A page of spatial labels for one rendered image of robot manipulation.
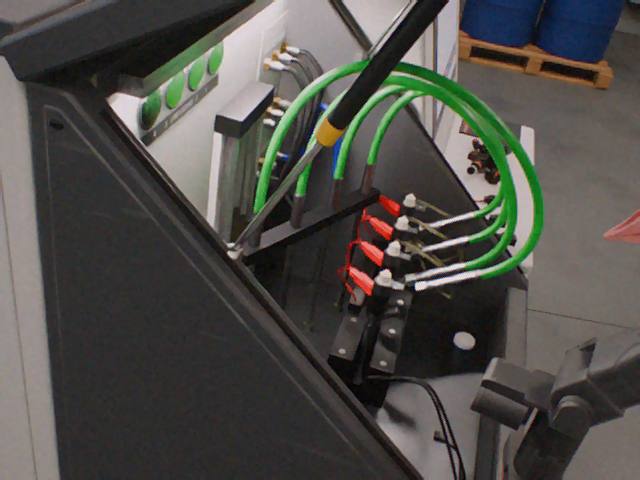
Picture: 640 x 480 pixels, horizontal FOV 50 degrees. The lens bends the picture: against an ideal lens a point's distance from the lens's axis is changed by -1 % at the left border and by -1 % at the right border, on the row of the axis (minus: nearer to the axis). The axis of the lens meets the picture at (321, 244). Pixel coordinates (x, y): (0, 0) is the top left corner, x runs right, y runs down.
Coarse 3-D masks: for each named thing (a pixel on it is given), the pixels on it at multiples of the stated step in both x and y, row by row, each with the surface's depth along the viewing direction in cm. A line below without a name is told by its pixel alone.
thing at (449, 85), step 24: (336, 72) 86; (360, 72) 86; (408, 72) 84; (432, 72) 83; (312, 96) 89; (456, 96) 84; (288, 120) 91; (264, 168) 96; (528, 168) 86; (264, 192) 98; (528, 240) 91; (504, 264) 94
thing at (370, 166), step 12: (408, 96) 110; (420, 96) 110; (396, 108) 112; (384, 120) 113; (384, 132) 115; (372, 156) 117; (372, 168) 118; (372, 180) 120; (360, 192) 122; (492, 204) 116; (456, 216) 120; (468, 216) 119; (480, 216) 118; (420, 228) 122; (432, 228) 121; (444, 228) 121
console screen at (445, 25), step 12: (456, 0) 165; (444, 12) 141; (456, 12) 169; (444, 24) 143; (456, 24) 172; (444, 36) 144; (444, 48) 146; (456, 48) 173; (444, 60) 148; (456, 60) 176; (444, 72) 149; (432, 108) 137; (432, 120) 138; (432, 132) 139
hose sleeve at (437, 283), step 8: (464, 272) 97; (472, 272) 96; (480, 272) 96; (432, 280) 99; (440, 280) 98; (448, 280) 98; (456, 280) 97; (464, 280) 97; (472, 280) 96; (480, 280) 96; (432, 288) 99; (440, 288) 98; (448, 288) 98
